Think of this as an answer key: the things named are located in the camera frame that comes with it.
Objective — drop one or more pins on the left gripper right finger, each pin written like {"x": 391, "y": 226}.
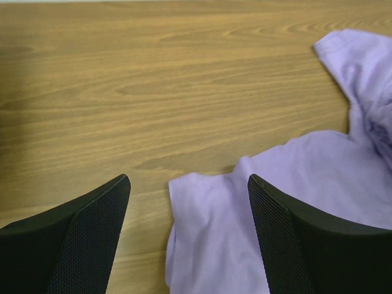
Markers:
{"x": 306, "y": 250}

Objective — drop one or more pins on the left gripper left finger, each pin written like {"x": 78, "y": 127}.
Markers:
{"x": 69, "y": 248}

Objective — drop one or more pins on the purple t shirt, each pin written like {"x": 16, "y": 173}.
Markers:
{"x": 213, "y": 245}

